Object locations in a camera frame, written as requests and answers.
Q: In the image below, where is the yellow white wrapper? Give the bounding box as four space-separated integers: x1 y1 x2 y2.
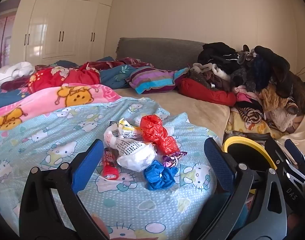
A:
117 118 143 138

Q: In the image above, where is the blue floral quilt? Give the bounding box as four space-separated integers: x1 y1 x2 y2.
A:
54 56 155 89

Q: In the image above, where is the red floral quilt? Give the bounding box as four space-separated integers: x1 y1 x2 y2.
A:
27 64 101 94

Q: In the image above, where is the pile of clothes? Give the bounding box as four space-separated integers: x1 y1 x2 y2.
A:
188 42 305 134

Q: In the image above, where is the purple candy wrapper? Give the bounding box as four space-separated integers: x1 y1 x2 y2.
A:
162 151 188 168

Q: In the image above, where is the beige bed sheet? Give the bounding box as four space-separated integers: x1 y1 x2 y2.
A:
115 86 230 140

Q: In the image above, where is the yellow cartoon blanket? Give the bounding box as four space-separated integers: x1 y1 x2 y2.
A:
225 107 278 140

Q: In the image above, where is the grey headboard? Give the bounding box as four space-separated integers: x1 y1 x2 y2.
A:
115 37 208 70

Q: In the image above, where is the pink cartoon wall panel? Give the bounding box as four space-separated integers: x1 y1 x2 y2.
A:
0 14 16 78

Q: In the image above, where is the pink bear print blanket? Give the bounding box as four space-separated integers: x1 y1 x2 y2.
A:
0 83 123 132

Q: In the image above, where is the white garment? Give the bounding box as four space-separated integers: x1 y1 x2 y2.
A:
0 62 35 88

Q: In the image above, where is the blue plastic bag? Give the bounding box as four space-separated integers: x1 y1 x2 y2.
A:
143 159 179 191

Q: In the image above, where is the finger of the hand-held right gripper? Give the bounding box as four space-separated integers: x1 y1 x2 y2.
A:
284 139 305 183
265 136 293 180

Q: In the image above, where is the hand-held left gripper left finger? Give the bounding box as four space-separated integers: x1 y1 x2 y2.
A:
19 139 110 240

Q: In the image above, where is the yellow rimmed black trash bin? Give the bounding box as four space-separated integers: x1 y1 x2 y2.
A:
221 135 278 195

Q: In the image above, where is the cream wardrobe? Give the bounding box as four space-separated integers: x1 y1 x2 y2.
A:
11 0 115 67

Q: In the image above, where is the purple striped pillow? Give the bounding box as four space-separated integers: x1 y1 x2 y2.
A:
126 66 190 95

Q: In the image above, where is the white red print plastic bag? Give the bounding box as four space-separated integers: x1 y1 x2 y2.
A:
103 124 123 148

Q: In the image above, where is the light blue cat print blanket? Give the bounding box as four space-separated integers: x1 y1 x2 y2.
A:
0 97 219 240

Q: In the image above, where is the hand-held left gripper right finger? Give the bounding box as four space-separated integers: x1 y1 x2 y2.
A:
190 137 288 240

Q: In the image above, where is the red cushion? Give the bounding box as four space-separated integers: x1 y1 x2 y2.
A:
177 77 237 107

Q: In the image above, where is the white dotted plastic bag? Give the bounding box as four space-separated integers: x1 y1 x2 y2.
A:
115 137 157 172

